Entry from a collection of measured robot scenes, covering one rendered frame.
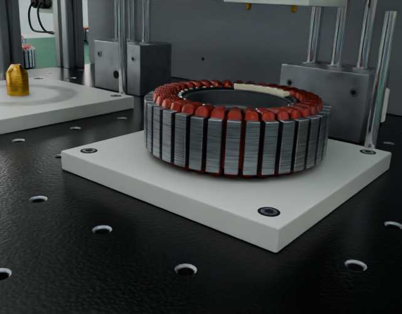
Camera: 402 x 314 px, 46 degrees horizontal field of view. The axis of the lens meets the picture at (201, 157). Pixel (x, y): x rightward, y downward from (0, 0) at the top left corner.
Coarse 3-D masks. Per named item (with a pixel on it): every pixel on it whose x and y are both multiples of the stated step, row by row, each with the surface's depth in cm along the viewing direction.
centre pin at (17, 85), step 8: (16, 64) 43; (8, 72) 42; (16, 72) 42; (24, 72) 43; (8, 80) 43; (16, 80) 42; (24, 80) 43; (8, 88) 43; (16, 88) 43; (24, 88) 43
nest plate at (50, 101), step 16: (32, 80) 51; (48, 80) 51; (0, 96) 42; (16, 96) 43; (32, 96) 43; (48, 96) 43; (64, 96) 44; (80, 96) 44; (96, 96) 44; (112, 96) 45; (128, 96) 45; (0, 112) 37; (16, 112) 37; (32, 112) 37; (48, 112) 38; (64, 112) 39; (80, 112) 40; (96, 112) 42; (0, 128) 35; (16, 128) 36
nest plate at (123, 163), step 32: (64, 160) 28; (96, 160) 27; (128, 160) 27; (160, 160) 28; (352, 160) 29; (384, 160) 30; (128, 192) 25; (160, 192) 24; (192, 192) 23; (224, 192) 23; (256, 192) 24; (288, 192) 24; (320, 192) 24; (352, 192) 26; (224, 224) 22; (256, 224) 20; (288, 224) 20
